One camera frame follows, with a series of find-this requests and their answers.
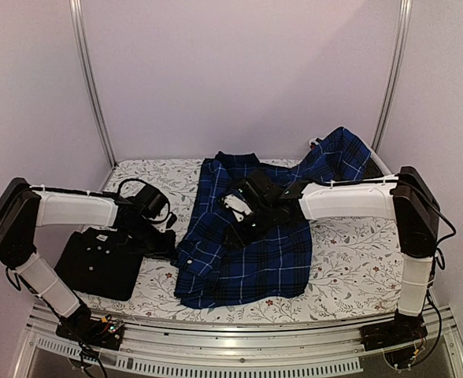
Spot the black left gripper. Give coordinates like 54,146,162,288
125,219,179,261

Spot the white plastic laundry basket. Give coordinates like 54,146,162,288
308,138,392,176

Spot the folded black polo shirt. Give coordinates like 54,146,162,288
54,228,143,301

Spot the right aluminium frame post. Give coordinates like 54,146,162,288
372,0,413,152

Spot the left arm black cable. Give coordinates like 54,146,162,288
117,177,177,229

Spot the floral patterned table mat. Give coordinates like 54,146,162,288
78,159,403,324

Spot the aluminium frame post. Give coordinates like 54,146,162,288
69,0,117,168
372,0,413,152

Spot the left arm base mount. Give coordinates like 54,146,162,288
56,313,124,350

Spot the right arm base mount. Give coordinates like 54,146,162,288
359,320,428,370

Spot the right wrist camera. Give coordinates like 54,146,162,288
219,194,254,222

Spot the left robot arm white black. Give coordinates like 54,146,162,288
0,177,176,342

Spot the left aluminium frame post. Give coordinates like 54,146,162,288
69,0,117,168

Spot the blue plaid long sleeve shirt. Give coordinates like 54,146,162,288
174,127,372,309

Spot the aluminium front rail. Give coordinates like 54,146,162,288
12,305,463,377

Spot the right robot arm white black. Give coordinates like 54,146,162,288
222,166,441,343

